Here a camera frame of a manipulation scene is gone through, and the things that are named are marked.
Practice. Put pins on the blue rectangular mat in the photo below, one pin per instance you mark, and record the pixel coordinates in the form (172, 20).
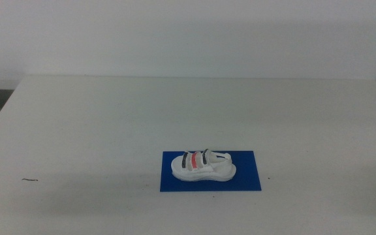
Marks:
(246, 179)

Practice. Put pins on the small dark thread scrap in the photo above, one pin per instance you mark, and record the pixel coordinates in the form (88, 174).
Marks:
(29, 179)

